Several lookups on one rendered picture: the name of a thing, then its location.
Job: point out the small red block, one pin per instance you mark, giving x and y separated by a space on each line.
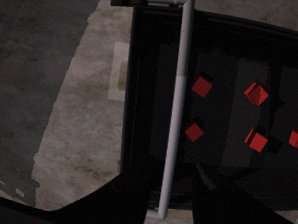
200 85
256 141
294 139
193 131
256 94

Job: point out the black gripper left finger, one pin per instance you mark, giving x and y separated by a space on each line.
124 200

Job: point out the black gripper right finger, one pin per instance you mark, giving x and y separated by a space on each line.
217 200

